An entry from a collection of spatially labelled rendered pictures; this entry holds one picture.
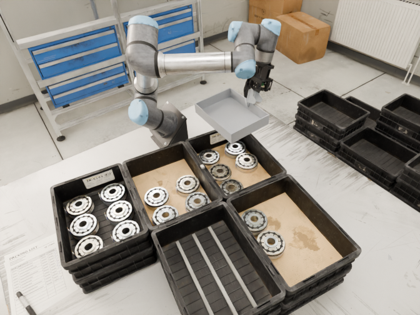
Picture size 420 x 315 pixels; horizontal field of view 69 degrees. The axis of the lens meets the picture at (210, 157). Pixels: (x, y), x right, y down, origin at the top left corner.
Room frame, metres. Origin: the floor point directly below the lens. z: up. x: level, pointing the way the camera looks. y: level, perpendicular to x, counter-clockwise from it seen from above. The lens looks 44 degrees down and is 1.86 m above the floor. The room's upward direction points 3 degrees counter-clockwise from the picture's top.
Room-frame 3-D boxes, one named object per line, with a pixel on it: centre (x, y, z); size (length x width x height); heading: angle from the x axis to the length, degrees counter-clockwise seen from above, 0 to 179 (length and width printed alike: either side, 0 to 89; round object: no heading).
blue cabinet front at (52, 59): (2.55, 1.06, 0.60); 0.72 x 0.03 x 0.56; 123
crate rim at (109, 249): (0.73, 0.45, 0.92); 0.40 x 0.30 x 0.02; 24
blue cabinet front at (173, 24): (2.99, 0.39, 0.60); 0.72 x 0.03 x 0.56; 123
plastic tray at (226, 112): (1.10, -0.10, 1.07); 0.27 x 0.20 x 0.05; 32
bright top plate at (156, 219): (0.73, 0.19, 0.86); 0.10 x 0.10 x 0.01
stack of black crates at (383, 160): (1.43, -1.10, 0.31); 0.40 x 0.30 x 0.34; 33
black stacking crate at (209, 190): (0.85, 0.17, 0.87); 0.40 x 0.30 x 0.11; 24
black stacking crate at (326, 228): (0.61, -0.27, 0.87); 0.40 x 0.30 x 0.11; 24
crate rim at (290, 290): (0.61, -0.27, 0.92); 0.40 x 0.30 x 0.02; 24
